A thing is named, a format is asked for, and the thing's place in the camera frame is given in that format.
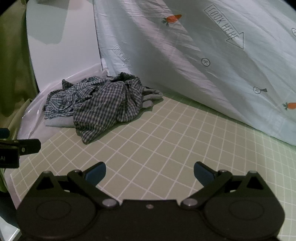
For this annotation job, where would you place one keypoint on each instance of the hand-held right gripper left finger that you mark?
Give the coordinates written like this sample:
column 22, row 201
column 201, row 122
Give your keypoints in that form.
column 97, row 173

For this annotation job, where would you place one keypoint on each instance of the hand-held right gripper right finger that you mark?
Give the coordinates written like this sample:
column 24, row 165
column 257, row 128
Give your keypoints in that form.
column 203, row 174

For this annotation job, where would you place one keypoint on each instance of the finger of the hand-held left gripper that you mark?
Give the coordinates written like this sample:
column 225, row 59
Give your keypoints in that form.
column 30, row 146

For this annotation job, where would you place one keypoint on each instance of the blue plaid shirt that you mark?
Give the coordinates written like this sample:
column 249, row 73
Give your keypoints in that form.
column 104, row 104

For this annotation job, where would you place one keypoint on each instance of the green grid bed sheet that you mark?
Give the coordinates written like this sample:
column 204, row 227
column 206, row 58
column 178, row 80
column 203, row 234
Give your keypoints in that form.
column 161, row 139

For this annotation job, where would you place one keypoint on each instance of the green curtain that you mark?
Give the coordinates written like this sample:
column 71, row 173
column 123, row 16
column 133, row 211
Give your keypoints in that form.
column 13, row 69

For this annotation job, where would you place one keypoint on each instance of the grey crumpled garment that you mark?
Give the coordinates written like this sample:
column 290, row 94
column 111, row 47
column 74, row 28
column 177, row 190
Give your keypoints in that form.
column 150, row 97

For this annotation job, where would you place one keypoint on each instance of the pale printed duvet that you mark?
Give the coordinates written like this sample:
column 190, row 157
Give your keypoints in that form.
column 185, row 46

